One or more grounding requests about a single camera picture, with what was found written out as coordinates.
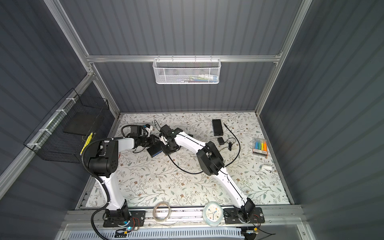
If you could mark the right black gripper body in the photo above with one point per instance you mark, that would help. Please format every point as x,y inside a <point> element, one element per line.
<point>169,149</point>

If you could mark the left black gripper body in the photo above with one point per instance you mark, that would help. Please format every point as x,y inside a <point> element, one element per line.
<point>147,142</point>

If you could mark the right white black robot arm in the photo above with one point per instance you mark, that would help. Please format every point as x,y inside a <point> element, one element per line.
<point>211,163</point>

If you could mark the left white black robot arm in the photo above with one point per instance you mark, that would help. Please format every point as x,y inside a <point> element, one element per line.
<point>101,159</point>

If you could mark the floral table mat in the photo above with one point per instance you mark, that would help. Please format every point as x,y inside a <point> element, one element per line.
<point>178,180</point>

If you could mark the small black power adapter right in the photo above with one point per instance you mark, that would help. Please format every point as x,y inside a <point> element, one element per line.
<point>221,141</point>

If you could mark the yellow black striped item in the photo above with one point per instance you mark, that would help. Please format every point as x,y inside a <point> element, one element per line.
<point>87,142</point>

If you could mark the black flat box in basket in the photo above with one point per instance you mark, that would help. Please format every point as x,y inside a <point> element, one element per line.
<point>81,124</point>

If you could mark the clear tape roll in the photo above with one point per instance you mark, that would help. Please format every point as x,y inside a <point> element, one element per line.
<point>161,212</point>

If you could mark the white round clock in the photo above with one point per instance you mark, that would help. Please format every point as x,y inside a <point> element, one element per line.
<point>213,214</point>

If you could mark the highlighter marker pack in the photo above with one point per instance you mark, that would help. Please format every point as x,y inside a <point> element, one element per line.
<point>260,147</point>

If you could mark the small white cylinder object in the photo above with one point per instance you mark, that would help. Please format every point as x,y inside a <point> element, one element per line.
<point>267,168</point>

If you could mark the white wire mesh basket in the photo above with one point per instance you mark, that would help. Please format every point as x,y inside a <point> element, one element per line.
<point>187,71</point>

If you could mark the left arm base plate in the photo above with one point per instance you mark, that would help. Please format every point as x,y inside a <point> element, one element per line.
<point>116,219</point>

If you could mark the black wire basket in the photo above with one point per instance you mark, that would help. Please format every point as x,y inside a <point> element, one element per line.
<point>63,136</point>

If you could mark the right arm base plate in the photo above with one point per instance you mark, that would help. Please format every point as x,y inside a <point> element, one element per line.
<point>236,216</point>

